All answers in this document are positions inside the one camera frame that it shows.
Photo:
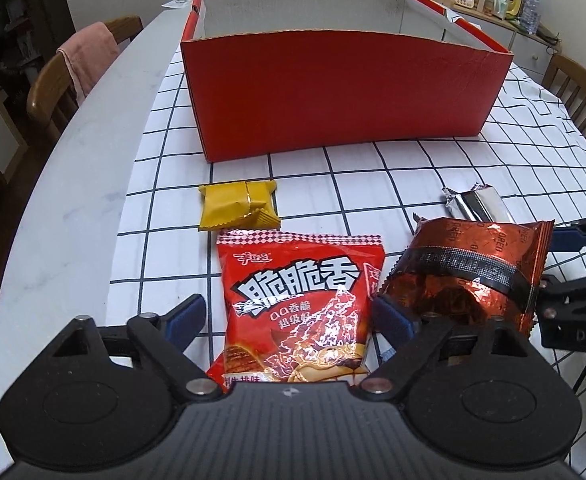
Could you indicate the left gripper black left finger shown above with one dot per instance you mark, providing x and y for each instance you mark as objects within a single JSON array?
[{"x": 161, "y": 341}]

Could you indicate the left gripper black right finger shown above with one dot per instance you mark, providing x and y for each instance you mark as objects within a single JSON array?
[{"x": 415, "y": 339}]

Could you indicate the brown foil snack bag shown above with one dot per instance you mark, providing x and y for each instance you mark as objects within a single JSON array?
[{"x": 472, "y": 271}]

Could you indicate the silver foil snack packet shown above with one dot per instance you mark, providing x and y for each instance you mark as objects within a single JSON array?
[{"x": 482, "y": 203}]

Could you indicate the red chip bag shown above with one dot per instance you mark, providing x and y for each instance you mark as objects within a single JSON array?
[{"x": 298, "y": 306}]

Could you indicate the yellow snack packet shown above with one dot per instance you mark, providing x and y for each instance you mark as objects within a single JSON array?
[{"x": 245, "y": 205}]

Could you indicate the white grid tablecloth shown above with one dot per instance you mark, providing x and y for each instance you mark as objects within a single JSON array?
[{"x": 529, "y": 151}]

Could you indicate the right wooden chair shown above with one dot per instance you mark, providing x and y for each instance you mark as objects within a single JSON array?
[{"x": 566, "y": 79}]

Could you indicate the wooden chair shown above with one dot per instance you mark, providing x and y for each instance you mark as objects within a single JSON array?
[
  {"x": 566, "y": 79},
  {"x": 52, "y": 102}
]

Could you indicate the white sideboard cabinet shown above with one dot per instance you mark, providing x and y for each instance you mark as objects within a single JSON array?
[{"x": 531, "y": 53}]

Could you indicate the plastic water bottle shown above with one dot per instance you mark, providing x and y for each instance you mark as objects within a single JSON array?
[{"x": 530, "y": 16}]

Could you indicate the left wooden chair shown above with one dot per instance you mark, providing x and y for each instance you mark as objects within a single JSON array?
[{"x": 52, "y": 102}]

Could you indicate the red cardboard box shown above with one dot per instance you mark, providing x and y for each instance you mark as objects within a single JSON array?
[{"x": 270, "y": 76}]

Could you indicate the pink towel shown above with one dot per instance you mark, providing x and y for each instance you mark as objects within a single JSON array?
[{"x": 88, "y": 54}]

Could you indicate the dark wooden bookshelf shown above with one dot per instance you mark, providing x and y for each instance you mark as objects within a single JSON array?
[{"x": 30, "y": 33}]

